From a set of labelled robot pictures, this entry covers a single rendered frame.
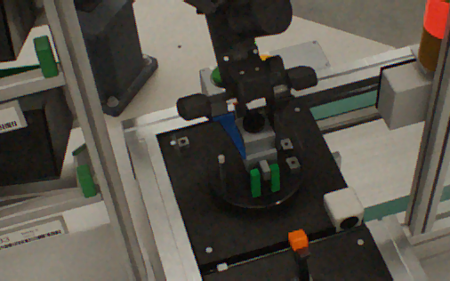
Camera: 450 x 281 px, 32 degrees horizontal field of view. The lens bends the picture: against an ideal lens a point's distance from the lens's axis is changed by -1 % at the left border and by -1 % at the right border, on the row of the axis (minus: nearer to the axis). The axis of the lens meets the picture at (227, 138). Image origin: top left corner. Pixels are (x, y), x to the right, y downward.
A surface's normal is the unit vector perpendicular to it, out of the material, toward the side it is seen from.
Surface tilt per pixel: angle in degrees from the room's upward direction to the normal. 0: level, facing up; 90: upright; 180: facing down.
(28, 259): 0
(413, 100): 90
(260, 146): 90
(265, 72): 19
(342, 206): 0
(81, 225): 0
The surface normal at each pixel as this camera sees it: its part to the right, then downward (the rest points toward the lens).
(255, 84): 0.27, 0.48
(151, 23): -0.06, -0.63
